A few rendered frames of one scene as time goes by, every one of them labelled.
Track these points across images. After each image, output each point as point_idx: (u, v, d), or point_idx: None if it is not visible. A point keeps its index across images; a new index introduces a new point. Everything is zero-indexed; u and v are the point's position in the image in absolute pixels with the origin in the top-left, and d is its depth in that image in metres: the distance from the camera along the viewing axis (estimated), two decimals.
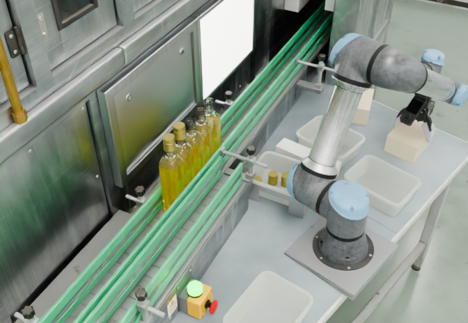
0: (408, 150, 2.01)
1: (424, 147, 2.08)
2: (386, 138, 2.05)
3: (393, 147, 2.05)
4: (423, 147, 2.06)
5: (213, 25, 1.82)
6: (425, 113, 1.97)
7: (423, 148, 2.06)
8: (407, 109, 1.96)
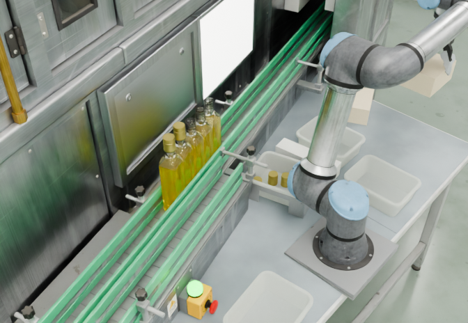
0: (425, 81, 1.82)
1: (443, 82, 1.88)
2: None
3: (408, 80, 1.86)
4: (442, 81, 1.87)
5: (213, 25, 1.82)
6: None
7: (441, 83, 1.87)
8: None
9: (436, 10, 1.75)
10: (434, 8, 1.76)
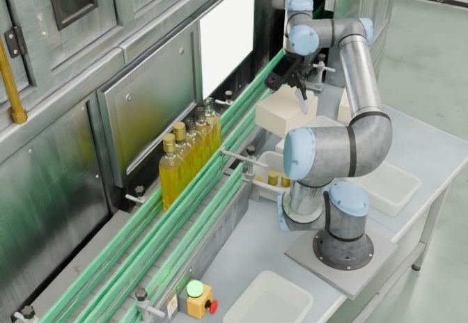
0: (278, 122, 1.65)
1: (303, 121, 1.71)
2: (255, 108, 1.69)
3: (263, 120, 1.69)
4: (301, 121, 1.69)
5: (213, 25, 1.82)
6: (297, 76, 1.60)
7: (301, 122, 1.69)
8: (273, 71, 1.60)
9: (283, 45, 1.58)
10: (283, 42, 1.59)
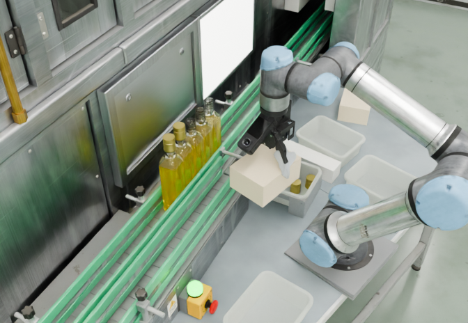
0: (254, 188, 1.43)
1: (285, 185, 1.49)
2: (230, 170, 1.47)
3: (238, 184, 1.47)
4: (282, 185, 1.47)
5: (213, 25, 1.82)
6: (275, 137, 1.39)
7: (281, 186, 1.47)
8: (248, 131, 1.38)
9: (260, 102, 1.36)
10: (259, 99, 1.37)
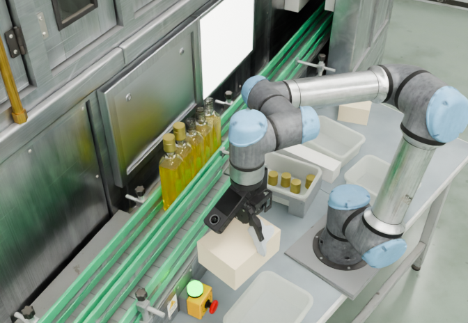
0: (225, 269, 1.22)
1: (261, 262, 1.28)
2: (197, 246, 1.27)
3: (207, 261, 1.27)
4: (258, 262, 1.27)
5: (213, 25, 1.82)
6: (248, 212, 1.18)
7: (257, 264, 1.27)
8: (216, 206, 1.17)
9: (229, 173, 1.15)
10: (229, 168, 1.16)
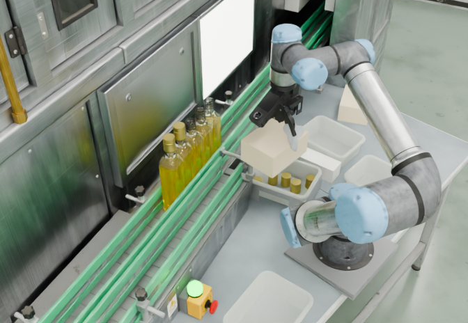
0: (264, 160, 1.51)
1: (292, 158, 1.57)
2: (241, 144, 1.56)
3: (249, 156, 1.56)
4: (290, 157, 1.56)
5: (213, 25, 1.82)
6: (285, 111, 1.47)
7: (290, 159, 1.56)
8: (259, 105, 1.46)
9: (270, 78, 1.44)
10: (269, 74, 1.45)
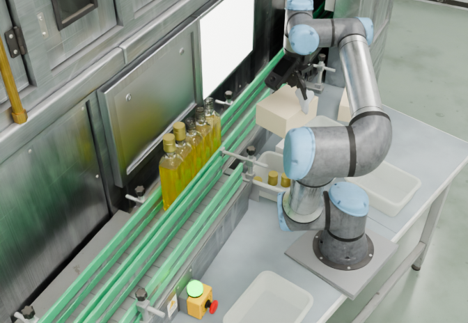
0: (278, 122, 1.65)
1: (303, 121, 1.71)
2: (256, 108, 1.69)
3: (263, 120, 1.69)
4: (301, 120, 1.69)
5: (213, 25, 1.82)
6: (297, 76, 1.60)
7: (301, 122, 1.69)
8: (274, 70, 1.60)
9: (283, 44, 1.58)
10: (283, 42, 1.59)
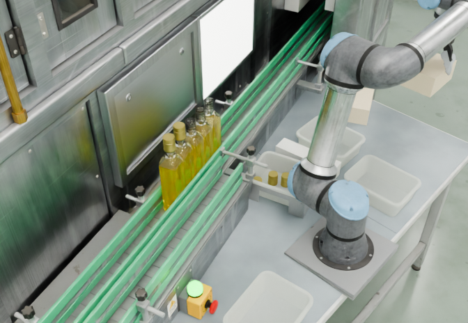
0: (425, 81, 1.82)
1: (443, 82, 1.88)
2: None
3: (409, 80, 1.86)
4: (442, 81, 1.87)
5: (213, 25, 1.82)
6: None
7: (442, 82, 1.87)
8: None
9: (436, 10, 1.75)
10: (434, 8, 1.76)
